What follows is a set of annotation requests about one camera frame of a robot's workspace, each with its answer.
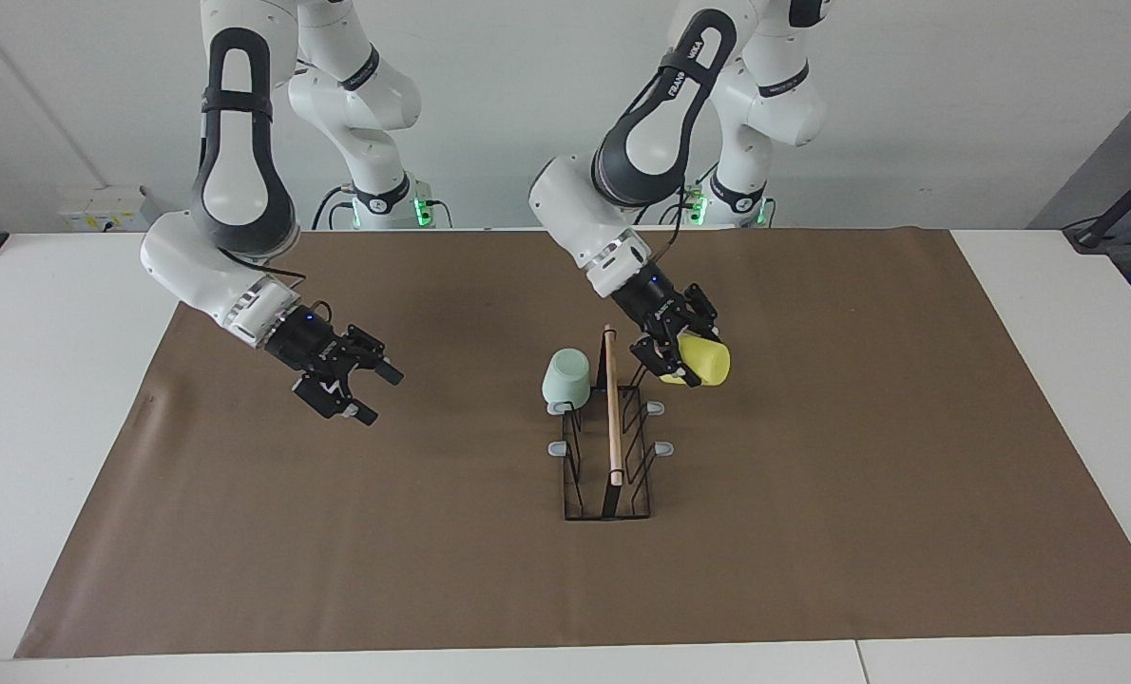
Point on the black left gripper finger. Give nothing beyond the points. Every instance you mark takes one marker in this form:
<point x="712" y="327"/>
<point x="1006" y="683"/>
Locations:
<point x="659" y="353"/>
<point x="699" y="309"/>

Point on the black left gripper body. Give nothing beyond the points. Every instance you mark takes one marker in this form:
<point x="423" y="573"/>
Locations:
<point x="651" y="302"/>

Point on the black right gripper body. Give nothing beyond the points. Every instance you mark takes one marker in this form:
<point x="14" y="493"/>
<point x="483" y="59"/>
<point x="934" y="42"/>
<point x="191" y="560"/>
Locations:
<point x="309" y="344"/>

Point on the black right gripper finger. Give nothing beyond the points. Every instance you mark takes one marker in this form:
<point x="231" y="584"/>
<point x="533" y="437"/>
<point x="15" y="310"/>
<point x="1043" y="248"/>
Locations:
<point x="371" y="356"/>
<point x="328" y="399"/>

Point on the yellow cup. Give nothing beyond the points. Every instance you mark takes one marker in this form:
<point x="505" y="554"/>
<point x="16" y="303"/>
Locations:
<point x="708" y="361"/>

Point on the pale green cup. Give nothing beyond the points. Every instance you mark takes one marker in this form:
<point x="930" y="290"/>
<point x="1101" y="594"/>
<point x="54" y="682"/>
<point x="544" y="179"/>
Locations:
<point x="565" y="375"/>

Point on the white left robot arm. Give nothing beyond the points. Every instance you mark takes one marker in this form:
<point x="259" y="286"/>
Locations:
<point x="575" y="214"/>

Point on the brown paper mat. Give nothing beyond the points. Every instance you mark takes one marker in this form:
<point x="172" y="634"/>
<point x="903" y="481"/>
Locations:
<point x="432" y="570"/>

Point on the black stand pole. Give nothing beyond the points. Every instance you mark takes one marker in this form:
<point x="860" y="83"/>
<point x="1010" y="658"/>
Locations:
<point x="1093" y="236"/>

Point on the white wall power box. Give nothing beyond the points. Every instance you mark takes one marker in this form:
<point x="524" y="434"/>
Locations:
<point x="109" y="209"/>

